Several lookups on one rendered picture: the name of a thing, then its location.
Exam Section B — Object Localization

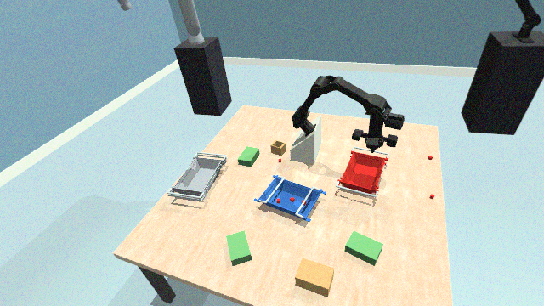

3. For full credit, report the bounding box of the tan open-top box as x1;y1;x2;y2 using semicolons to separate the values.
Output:
270;140;286;156

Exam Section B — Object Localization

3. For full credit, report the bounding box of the blue plastic tray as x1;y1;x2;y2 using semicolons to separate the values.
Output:
254;175;326;222

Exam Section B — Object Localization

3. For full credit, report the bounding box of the tan rectangular block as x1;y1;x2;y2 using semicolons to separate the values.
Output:
295;258;334;297

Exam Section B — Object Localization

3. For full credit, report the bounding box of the green rectangular block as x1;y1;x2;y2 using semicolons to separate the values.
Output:
226;230;252;266
344;231;383;266
237;146;260;167

